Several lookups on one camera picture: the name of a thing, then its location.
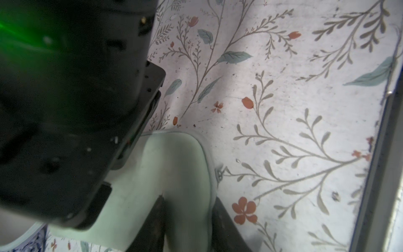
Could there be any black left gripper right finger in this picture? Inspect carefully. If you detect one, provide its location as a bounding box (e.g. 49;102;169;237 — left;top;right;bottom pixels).
212;197;251;252

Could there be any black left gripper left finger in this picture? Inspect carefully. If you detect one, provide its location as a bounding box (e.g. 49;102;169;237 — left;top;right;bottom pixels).
126;195;166;252

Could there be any mint umbrella case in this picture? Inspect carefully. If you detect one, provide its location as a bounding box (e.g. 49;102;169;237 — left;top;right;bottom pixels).
49;130;217;252

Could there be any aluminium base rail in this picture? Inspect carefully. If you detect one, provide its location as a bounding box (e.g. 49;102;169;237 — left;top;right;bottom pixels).
350;70;403;252

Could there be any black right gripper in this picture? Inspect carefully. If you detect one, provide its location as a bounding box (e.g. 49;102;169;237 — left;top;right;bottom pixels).
1;1;165;228

